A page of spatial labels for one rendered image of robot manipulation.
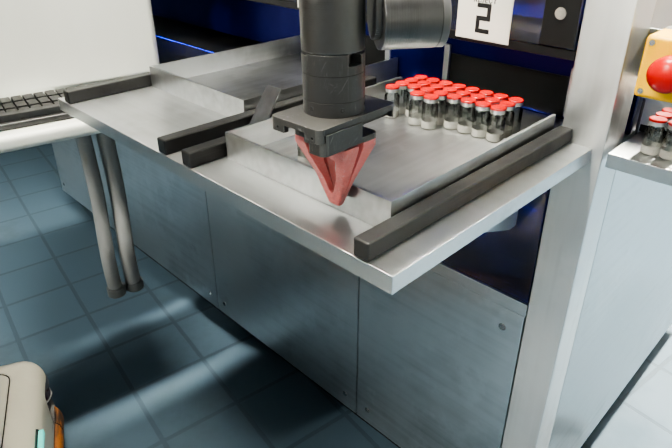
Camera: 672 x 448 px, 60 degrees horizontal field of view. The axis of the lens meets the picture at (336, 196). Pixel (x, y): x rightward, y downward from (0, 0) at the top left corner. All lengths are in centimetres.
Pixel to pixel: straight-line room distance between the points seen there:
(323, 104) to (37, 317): 166
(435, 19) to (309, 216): 23
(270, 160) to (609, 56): 42
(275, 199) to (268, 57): 59
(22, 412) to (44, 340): 64
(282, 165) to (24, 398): 88
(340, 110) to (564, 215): 45
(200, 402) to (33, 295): 79
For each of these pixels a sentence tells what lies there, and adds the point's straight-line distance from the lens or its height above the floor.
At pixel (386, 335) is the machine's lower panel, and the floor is 37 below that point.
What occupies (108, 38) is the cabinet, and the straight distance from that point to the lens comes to 138.
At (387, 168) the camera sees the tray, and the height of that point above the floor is 88.
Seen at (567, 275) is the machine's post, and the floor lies 68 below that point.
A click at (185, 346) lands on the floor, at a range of 181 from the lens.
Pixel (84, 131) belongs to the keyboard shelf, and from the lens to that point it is 116.
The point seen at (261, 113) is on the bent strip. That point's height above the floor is 91.
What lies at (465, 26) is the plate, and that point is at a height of 101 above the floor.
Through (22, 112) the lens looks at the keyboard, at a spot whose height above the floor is 83.
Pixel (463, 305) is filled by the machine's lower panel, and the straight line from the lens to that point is 105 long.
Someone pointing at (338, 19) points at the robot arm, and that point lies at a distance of 50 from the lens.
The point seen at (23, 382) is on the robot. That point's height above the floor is 28.
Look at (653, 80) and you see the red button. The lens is 74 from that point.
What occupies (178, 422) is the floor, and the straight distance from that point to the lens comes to 161.
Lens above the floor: 117
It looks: 27 degrees down
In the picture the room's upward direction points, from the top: straight up
